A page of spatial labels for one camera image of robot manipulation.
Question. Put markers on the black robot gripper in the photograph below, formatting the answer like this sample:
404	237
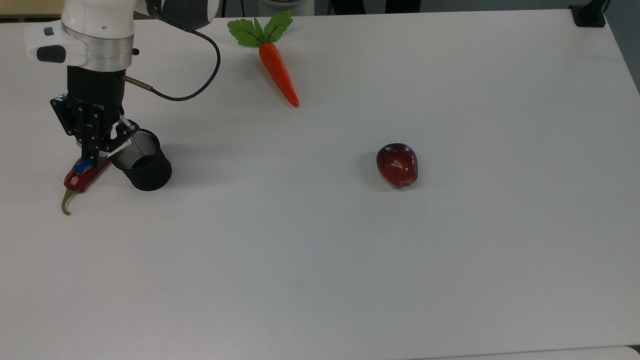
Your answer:
95	92

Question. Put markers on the white marker with blue cap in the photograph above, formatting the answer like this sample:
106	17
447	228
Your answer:
84	167

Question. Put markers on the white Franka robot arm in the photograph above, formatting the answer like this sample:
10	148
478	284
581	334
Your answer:
97	25

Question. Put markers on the red chili pepper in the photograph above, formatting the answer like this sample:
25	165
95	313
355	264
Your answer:
80	182

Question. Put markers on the black mesh pen cup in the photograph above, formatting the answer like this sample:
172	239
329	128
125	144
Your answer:
147	167

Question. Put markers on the light wooden table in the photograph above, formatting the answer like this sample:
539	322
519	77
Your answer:
27	6

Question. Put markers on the orange toy carrot, green leaves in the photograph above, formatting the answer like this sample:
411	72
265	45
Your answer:
277	70

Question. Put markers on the dark red apple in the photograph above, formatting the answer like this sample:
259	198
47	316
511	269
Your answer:
397	165

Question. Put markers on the black table clamp mount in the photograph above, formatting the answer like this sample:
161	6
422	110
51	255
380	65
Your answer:
589	14

